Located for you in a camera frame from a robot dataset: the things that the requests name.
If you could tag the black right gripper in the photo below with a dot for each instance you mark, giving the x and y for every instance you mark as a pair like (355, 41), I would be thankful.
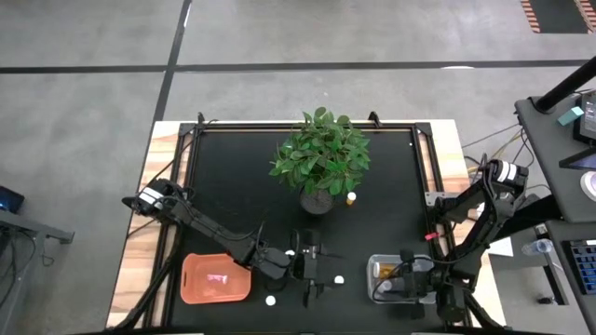
(419, 285)

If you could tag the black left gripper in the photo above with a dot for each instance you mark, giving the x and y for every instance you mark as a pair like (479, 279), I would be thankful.
(307, 270)

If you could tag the white round cap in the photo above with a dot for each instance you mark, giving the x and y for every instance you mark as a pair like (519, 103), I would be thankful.
(270, 300)
(339, 279)

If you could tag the slim amber pill bottle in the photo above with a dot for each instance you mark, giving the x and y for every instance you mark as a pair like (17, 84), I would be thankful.
(351, 197)

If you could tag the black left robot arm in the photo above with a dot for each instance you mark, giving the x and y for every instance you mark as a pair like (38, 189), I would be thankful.
(209, 228)

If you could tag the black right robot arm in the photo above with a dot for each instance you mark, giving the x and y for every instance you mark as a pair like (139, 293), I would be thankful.
(469, 253)

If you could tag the clear plastic bin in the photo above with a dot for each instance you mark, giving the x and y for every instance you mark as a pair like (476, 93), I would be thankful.
(421, 260)

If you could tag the orange plastic bin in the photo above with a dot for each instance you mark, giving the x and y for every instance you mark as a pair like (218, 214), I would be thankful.
(200, 288)

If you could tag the small red tag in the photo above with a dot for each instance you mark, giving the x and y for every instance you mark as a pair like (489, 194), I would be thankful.
(432, 236)

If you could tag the black plant pot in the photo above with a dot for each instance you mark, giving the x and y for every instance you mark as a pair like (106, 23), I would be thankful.
(316, 205)

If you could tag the white paper sheet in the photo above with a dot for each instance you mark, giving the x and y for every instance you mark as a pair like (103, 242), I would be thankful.
(502, 249)

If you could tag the green leafy plant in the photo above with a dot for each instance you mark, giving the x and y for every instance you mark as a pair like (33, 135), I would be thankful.
(321, 153)

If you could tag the clear water bottle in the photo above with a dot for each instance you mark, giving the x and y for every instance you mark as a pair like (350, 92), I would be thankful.
(535, 247)

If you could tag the black table clamp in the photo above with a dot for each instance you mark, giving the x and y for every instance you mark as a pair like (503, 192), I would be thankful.
(374, 118)
(201, 118)

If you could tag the dark grey computer desk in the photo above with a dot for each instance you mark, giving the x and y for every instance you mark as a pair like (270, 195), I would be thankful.
(577, 312)

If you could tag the black blue-lit keyboard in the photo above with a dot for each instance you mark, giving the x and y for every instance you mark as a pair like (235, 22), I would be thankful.
(584, 265)

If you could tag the grey side desk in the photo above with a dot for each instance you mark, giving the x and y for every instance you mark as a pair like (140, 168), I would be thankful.
(549, 153)

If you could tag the white tape roll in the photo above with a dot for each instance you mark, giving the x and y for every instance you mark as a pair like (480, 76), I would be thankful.
(585, 183)

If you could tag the dark tablet screen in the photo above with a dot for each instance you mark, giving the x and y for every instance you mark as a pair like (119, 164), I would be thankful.
(584, 160)

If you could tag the small teal box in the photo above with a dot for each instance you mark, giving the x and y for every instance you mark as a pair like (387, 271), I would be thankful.
(570, 116)

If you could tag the black laptop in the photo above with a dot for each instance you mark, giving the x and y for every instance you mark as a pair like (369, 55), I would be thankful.
(587, 116)

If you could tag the black round pole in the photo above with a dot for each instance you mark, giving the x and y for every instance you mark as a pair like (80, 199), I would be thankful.
(568, 86)

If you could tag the grey metal desk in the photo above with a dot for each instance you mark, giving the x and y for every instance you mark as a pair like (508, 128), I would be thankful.
(28, 225)

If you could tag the black mat orange-striped border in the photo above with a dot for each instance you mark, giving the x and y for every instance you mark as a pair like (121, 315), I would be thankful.
(559, 16)

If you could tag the dark blue device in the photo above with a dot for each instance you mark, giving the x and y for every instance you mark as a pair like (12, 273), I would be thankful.
(9, 200)

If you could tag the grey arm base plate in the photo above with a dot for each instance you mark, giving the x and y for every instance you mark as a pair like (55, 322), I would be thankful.
(435, 197)

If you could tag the black desk support bracket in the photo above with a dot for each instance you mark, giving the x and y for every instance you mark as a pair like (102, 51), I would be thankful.
(535, 211)

